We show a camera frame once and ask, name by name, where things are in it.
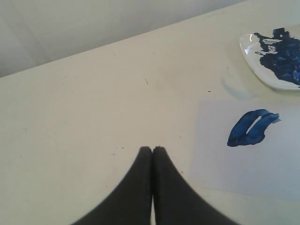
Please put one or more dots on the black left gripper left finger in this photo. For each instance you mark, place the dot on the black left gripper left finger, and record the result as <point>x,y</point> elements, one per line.
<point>130,202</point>

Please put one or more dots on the white sheet of paper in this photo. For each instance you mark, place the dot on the white sheet of paper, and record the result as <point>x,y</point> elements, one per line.
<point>248,147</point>

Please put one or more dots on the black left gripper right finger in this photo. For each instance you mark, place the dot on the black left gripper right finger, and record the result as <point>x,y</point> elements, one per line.
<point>175,202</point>

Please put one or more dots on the white plate with blue paint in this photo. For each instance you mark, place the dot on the white plate with blue paint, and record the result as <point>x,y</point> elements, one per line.
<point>274,57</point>

